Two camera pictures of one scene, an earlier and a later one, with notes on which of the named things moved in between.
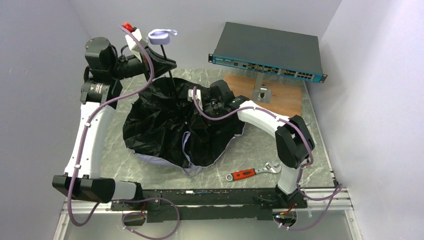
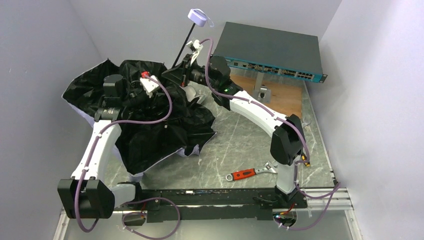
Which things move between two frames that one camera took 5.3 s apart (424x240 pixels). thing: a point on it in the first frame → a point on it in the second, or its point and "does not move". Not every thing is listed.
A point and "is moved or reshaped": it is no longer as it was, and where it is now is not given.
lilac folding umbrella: (160, 123) is moved or reshaped
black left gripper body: (149, 62) → (133, 91)
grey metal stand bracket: (261, 94) does not move
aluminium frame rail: (337, 200) does not move
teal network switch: (275, 51) does not move
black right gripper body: (205, 103) → (180, 74)
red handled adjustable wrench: (270, 166) does not move
